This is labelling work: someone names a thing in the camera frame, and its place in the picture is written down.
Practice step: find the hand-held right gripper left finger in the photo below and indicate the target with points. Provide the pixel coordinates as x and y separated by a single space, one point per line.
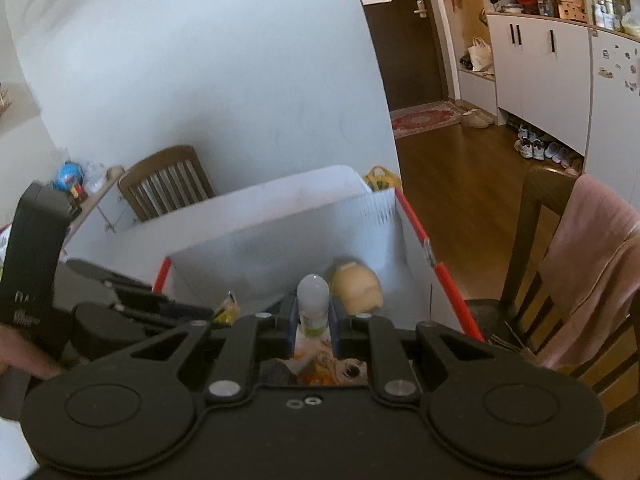
291 327

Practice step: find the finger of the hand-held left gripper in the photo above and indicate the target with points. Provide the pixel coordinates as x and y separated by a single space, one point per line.
160 307
100 272

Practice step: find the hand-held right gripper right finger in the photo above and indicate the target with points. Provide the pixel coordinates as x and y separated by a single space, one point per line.
334 330

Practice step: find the white roll-on bottle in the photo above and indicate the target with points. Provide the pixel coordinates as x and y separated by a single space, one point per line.
313 300

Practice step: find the tan plush toy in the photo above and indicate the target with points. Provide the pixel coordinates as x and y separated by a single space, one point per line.
357 285

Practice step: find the red cardboard box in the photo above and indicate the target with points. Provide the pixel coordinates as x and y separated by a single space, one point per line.
280 240

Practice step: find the person's left hand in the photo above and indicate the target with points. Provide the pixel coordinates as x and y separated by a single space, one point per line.
20 355

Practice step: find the clear plastic bag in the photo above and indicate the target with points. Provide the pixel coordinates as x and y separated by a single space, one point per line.
95 175

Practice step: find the wooden slat-back chair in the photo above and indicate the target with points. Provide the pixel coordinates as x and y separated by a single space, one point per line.
160 165

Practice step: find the yellow bag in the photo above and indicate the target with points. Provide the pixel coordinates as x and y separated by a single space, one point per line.
382 179

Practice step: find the dark wooden chair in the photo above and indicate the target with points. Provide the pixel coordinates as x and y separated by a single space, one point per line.
530 220

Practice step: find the red patterned rug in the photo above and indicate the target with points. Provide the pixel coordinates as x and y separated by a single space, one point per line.
425 120

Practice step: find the beige boots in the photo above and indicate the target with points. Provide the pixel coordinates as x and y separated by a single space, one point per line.
475 119

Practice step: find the pink towel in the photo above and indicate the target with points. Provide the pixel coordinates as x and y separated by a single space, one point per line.
595 260

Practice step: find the brown door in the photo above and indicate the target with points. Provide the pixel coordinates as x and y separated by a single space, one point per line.
405 60

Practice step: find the pale slippers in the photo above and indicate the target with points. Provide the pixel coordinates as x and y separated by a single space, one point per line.
562 155

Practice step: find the white tote bag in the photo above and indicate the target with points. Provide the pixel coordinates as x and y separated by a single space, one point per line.
481 55

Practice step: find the white wall cabinet unit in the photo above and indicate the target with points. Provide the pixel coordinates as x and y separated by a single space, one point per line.
540 75

